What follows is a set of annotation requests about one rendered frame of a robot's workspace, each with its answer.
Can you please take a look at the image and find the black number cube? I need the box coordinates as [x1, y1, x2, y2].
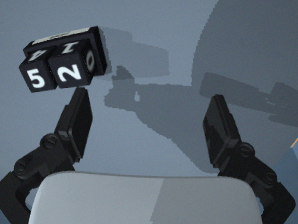
[48, 38, 97, 89]
[19, 45, 58, 93]

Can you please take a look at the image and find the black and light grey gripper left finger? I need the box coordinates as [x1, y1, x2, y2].
[0, 87, 93, 224]

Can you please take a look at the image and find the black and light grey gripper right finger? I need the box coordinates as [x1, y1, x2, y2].
[203, 94, 296, 224]

